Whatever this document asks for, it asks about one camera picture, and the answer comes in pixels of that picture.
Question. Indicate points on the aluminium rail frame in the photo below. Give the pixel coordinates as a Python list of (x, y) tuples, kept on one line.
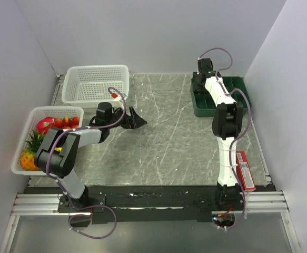
[(36, 205)]

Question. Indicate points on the pink dragon fruit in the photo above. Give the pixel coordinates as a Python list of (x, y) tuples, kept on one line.
[(45, 124)]

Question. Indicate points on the white fruit basket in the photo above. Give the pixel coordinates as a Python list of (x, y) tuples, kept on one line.
[(34, 117)]

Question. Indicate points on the pineapple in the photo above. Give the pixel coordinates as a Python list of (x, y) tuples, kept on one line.
[(27, 160)]

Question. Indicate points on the white perforated empty basket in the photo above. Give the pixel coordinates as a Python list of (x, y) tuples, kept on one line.
[(87, 86)]

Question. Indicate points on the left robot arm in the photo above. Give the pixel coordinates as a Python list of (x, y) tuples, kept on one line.
[(57, 153)]

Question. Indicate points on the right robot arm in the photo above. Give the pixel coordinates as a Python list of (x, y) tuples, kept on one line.
[(210, 98)]

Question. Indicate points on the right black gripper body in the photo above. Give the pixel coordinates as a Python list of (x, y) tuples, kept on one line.
[(197, 87)]

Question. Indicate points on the red rectangular box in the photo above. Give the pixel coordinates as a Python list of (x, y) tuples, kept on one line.
[(244, 173)]

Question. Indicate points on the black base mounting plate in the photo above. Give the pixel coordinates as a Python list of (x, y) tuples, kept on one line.
[(155, 203)]

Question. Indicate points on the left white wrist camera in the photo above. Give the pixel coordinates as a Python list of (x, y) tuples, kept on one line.
[(118, 98)]

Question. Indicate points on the red strawberries cluster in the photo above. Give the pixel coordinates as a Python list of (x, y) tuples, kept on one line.
[(67, 122)]

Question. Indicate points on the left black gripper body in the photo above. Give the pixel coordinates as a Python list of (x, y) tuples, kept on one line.
[(125, 123)]

